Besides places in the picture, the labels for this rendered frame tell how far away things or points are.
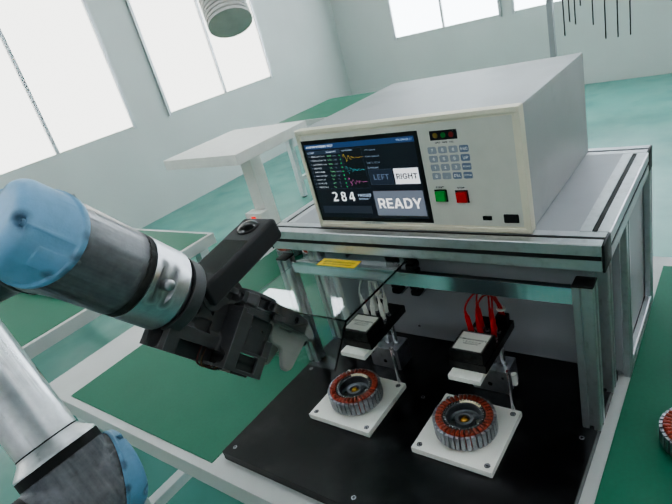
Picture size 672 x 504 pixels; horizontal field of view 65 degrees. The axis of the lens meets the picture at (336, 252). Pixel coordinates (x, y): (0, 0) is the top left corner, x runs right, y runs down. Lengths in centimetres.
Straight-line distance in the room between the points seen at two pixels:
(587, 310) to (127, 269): 67
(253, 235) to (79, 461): 40
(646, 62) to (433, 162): 639
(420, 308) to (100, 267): 91
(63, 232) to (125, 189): 549
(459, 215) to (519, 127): 19
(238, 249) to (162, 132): 568
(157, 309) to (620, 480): 77
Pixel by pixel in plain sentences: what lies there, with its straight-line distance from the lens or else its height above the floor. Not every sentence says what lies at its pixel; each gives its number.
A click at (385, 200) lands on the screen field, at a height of 117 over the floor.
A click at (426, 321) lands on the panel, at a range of 125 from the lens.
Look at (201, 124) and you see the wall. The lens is 651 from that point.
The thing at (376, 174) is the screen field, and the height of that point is 123.
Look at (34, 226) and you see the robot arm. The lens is 41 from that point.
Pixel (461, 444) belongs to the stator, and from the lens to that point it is 97.
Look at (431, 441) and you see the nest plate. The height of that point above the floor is 78.
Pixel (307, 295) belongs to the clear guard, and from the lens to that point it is 95.
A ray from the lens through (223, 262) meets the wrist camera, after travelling 52.
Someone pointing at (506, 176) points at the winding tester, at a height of 121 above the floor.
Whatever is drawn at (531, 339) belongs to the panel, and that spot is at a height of 81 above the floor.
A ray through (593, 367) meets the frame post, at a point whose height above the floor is 90.
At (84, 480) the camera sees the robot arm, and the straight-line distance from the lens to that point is 79.
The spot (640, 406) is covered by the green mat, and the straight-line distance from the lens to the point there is 111.
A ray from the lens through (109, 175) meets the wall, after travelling 582.
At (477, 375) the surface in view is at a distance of 98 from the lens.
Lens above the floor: 150
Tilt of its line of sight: 24 degrees down
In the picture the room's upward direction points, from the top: 16 degrees counter-clockwise
